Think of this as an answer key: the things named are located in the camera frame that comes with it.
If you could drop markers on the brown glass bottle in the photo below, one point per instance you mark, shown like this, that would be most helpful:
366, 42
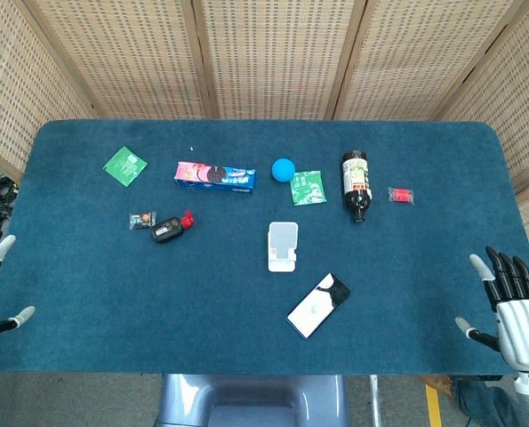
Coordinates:
356, 182

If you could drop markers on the yellow floor tape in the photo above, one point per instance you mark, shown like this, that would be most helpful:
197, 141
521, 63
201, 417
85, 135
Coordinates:
433, 407

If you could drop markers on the small black snack packet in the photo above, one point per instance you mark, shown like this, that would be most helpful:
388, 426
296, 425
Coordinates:
142, 220

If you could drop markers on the black smartphone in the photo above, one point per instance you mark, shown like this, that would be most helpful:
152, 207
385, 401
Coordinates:
313, 311

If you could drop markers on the blue table cloth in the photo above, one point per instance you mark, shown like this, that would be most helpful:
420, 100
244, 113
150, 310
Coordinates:
113, 289

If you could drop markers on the blue denim fabric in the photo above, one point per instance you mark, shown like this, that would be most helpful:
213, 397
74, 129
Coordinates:
477, 400

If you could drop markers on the green and white sachet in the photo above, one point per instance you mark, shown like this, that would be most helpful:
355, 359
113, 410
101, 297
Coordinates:
308, 187

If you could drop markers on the small black bottle red cap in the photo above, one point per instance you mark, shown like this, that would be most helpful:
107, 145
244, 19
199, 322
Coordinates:
168, 228

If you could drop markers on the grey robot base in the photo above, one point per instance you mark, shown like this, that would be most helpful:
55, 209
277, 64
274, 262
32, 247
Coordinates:
255, 400

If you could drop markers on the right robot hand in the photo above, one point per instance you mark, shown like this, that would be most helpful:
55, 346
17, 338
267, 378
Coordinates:
522, 329

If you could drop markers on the white metal table leg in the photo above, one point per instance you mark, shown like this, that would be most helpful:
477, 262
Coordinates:
374, 400

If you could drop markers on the woven bamboo folding screen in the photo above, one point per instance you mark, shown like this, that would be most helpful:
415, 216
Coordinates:
273, 58

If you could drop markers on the blue ball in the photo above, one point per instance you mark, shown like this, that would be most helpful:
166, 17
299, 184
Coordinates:
283, 170

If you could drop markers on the pink and blue cookie box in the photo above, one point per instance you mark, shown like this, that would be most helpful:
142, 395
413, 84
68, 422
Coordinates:
215, 178

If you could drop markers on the white phone stand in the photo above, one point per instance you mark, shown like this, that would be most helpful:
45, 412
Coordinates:
282, 236

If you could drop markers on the small red wrapped snack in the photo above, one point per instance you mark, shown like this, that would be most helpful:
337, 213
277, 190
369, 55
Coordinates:
401, 195

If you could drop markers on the green square sachet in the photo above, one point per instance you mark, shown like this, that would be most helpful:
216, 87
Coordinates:
125, 166

